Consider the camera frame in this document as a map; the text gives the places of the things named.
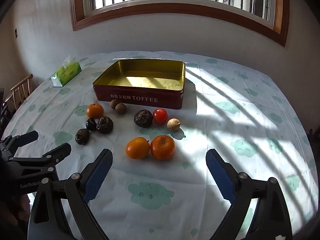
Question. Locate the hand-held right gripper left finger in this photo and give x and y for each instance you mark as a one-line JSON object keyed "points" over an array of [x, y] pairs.
{"points": [[100, 175]]}

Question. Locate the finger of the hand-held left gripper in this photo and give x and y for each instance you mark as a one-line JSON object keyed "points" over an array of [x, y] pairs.
{"points": [[23, 140], [58, 153]]}

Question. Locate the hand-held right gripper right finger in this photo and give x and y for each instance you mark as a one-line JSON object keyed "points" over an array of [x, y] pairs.
{"points": [[221, 175]]}

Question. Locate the small dark water chestnut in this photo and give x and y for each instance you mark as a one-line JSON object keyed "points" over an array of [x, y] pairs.
{"points": [[82, 136]]}

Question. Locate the dark purple round fruit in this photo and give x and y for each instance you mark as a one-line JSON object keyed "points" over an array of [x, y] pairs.
{"points": [[91, 125]]}

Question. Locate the smooth orange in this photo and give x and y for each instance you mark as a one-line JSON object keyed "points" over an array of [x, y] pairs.
{"points": [[137, 148]]}

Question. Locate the small orange with stem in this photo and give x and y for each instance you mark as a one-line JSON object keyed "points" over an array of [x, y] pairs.
{"points": [[95, 111]]}

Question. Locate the blemished orange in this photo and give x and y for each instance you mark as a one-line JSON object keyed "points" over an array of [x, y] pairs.
{"points": [[162, 148]]}

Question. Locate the pale tan longan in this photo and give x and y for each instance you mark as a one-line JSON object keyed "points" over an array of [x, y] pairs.
{"points": [[173, 125]]}

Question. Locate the brown longan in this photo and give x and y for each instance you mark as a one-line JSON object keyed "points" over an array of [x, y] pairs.
{"points": [[121, 109], [113, 103]]}

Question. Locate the large dark water chestnut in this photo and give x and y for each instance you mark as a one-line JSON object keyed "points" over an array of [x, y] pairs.
{"points": [[143, 118]]}

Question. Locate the red tomato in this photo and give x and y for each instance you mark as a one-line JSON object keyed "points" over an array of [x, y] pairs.
{"points": [[160, 116]]}

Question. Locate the red and gold tin box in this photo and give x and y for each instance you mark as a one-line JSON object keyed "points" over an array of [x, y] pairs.
{"points": [[140, 82]]}

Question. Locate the person's left hand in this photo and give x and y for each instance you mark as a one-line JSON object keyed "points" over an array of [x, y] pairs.
{"points": [[17, 210]]}

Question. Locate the wooden chair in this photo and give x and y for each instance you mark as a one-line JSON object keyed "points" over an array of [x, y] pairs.
{"points": [[22, 87]]}

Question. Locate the white cloud print tablecloth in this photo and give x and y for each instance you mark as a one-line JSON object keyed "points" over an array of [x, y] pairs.
{"points": [[237, 120]]}

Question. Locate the green tissue pack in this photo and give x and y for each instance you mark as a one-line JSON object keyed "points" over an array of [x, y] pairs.
{"points": [[65, 73]]}

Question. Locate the wooden framed window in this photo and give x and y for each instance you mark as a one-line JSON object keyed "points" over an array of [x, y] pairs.
{"points": [[175, 7]]}

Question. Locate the wall switch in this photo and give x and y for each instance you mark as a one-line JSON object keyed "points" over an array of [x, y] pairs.
{"points": [[15, 33]]}

